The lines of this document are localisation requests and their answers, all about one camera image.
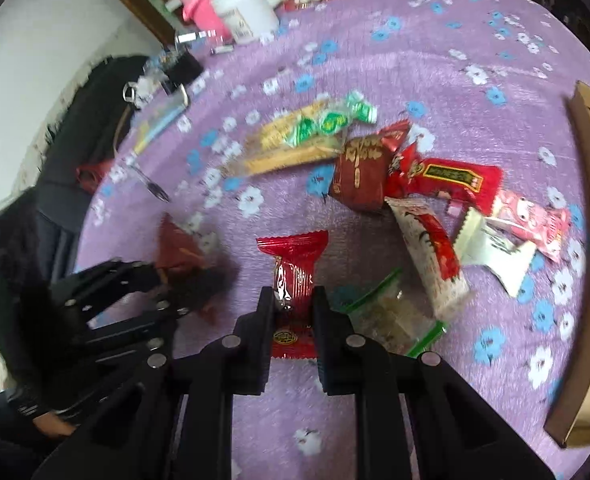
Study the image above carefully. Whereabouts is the beige wafer snack packet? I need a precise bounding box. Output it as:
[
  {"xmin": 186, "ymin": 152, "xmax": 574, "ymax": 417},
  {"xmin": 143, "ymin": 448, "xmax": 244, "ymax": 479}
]
[{"xmin": 222, "ymin": 100, "xmax": 348, "ymax": 178}]

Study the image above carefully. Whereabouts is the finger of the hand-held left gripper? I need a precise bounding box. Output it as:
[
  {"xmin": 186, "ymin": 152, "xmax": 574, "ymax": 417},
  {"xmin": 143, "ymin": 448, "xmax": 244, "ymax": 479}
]
[
  {"xmin": 86, "ymin": 311, "xmax": 177, "ymax": 362},
  {"xmin": 49, "ymin": 259, "xmax": 172, "ymax": 329}
]

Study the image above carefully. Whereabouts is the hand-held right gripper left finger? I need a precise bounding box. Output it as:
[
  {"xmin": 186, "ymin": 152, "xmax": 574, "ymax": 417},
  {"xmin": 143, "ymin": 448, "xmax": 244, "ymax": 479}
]
[{"xmin": 32, "ymin": 286, "xmax": 277, "ymax": 480}]

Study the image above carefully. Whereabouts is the white plastic jar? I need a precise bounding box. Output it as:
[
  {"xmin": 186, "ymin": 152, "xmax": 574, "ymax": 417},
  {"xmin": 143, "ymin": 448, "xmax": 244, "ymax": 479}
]
[{"xmin": 210, "ymin": 0, "xmax": 281, "ymax": 46}]

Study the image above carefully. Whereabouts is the white red snack packet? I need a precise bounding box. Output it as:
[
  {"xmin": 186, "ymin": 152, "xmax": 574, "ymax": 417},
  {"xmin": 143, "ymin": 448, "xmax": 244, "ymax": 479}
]
[
  {"xmin": 452, "ymin": 207, "xmax": 538, "ymax": 298},
  {"xmin": 385, "ymin": 197, "xmax": 470, "ymax": 321}
]

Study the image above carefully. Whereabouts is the green white candy packet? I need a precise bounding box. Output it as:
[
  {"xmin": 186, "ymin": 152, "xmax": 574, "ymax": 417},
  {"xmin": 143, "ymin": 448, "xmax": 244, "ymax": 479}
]
[
  {"xmin": 285, "ymin": 110, "xmax": 353, "ymax": 150},
  {"xmin": 342, "ymin": 90, "xmax": 379, "ymax": 125}
]

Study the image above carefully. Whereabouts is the small red pouch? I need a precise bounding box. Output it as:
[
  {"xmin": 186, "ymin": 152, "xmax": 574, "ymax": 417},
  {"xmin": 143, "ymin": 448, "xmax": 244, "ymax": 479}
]
[{"xmin": 75, "ymin": 160, "xmax": 115, "ymax": 196}]

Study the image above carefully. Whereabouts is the clear green-edged snack packet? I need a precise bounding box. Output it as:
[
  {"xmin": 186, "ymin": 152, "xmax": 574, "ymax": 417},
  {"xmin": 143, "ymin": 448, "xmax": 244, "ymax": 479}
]
[{"xmin": 332, "ymin": 267, "xmax": 448, "ymax": 358}]

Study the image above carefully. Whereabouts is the dark red gold-print snack packet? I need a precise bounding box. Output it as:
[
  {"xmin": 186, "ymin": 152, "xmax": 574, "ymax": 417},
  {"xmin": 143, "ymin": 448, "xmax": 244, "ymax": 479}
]
[{"xmin": 327, "ymin": 120, "xmax": 411, "ymax": 216}]

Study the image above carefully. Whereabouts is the red green-label snack packet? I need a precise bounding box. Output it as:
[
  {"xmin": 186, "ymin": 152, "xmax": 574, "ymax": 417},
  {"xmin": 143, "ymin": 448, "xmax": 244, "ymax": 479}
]
[{"xmin": 385, "ymin": 142, "xmax": 504, "ymax": 216}]

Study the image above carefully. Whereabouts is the bright red snack packet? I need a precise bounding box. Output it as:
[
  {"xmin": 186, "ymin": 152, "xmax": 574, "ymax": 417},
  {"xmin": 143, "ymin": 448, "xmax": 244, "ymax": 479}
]
[{"xmin": 256, "ymin": 230, "xmax": 330, "ymax": 361}]

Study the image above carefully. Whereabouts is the pink bottle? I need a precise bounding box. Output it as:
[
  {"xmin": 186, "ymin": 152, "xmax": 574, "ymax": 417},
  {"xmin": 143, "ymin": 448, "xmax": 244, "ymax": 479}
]
[{"xmin": 165, "ymin": 0, "xmax": 231, "ymax": 37}]

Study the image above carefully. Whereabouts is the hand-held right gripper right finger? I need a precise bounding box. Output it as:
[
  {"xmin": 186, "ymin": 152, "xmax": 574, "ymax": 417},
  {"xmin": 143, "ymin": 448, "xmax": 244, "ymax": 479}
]
[{"xmin": 311, "ymin": 286, "xmax": 556, "ymax": 480}]

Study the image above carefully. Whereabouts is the purple floral tablecloth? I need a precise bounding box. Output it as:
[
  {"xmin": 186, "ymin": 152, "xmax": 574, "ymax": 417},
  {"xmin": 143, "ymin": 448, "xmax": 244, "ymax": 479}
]
[{"xmin": 72, "ymin": 0, "xmax": 590, "ymax": 480}]

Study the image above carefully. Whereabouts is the pink cartoon snack packet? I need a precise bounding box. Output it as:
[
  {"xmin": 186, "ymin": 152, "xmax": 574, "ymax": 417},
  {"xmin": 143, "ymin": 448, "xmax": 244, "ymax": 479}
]
[{"xmin": 490, "ymin": 190, "xmax": 573, "ymax": 263}]

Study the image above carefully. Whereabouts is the blue yellow booklet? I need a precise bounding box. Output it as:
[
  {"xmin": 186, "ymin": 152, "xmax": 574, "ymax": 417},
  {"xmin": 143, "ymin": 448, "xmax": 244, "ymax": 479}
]
[{"xmin": 132, "ymin": 85, "xmax": 191, "ymax": 157}]

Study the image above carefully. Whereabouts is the silver tube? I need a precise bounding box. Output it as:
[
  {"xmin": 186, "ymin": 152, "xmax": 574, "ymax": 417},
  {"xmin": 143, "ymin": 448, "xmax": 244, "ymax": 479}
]
[{"xmin": 175, "ymin": 30, "xmax": 226, "ymax": 45}]

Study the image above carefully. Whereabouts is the black pen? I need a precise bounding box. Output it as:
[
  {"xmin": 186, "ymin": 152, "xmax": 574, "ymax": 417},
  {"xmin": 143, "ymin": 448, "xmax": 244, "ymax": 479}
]
[{"xmin": 125, "ymin": 162, "xmax": 171, "ymax": 203}]

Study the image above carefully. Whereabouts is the black bag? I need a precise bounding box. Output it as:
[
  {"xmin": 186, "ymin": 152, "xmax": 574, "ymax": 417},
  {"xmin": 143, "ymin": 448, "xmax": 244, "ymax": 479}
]
[{"xmin": 38, "ymin": 55, "xmax": 148, "ymax": 233}]

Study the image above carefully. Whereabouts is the black wallet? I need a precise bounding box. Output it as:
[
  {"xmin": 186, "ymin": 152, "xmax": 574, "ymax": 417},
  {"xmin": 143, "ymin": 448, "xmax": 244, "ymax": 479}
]
[{"xmin": 162, "ymin": 50, "xmax": 205, "ymax": 95}]

